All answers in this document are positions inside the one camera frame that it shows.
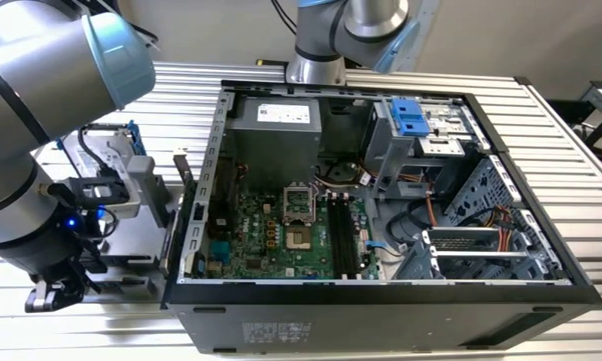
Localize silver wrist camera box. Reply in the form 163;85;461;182
49;175;143;220

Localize black RAM slot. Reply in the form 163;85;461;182
328;193;351;280
339;193;363;280

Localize grey power supply unit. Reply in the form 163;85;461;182
224;96;323;189

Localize metal socket cover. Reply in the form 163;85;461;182
283;182;316;223

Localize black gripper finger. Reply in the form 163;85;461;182
24;281;85;314
79;239;109;295

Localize black box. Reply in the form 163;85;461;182
546;99;600;126

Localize green motherboard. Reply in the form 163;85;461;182
208;187;382;281

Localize black data cable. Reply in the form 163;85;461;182
385;210;429;259

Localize hard disk in blue carrier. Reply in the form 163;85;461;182
55;120;147;181

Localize grey parts rack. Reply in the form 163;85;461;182
83;156;187;304

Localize cooler fan with wires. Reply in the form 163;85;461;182
314;157;373;189

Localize CPU socket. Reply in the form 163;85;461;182
284;223;316;252

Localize black camera cable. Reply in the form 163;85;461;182
76;126;127;180

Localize grey disk bay cage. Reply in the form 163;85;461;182
395;210;566;281

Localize thin orange wire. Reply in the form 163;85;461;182
423;190;438;229

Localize black PC case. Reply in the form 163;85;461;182
160;78;602;356

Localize graphics card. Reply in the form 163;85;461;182
160;145;203;274

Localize orange yellow power wires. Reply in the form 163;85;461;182
481;205;522;253

